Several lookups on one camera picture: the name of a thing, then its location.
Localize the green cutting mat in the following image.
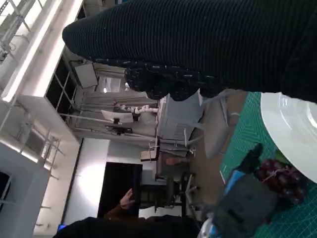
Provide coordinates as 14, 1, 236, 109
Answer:
219, 91, 317, 238

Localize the white humanoid robot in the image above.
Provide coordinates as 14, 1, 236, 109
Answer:
118, 104, 159, 116

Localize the red toy grape bunch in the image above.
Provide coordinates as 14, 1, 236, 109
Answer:
255, 150, 309, 206

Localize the person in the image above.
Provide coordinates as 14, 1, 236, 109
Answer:
56, 188, 199, 238

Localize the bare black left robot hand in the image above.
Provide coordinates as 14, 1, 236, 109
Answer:
222, 143, 264, 197

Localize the grey hanging monitor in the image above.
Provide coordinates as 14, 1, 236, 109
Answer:
74, 63, 99, 89

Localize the black office chair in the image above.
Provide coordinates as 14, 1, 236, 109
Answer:
165, 173, 199, 206

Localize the black display panel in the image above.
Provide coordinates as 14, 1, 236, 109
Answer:
98, 162, 143, 219

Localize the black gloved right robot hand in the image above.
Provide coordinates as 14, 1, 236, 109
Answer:
61, 0, 317, 103

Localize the white plate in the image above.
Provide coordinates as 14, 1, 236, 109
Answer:
260, 91, 317, 181

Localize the white desk monitor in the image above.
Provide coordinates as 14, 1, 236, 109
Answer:
101, 110, 133, 123

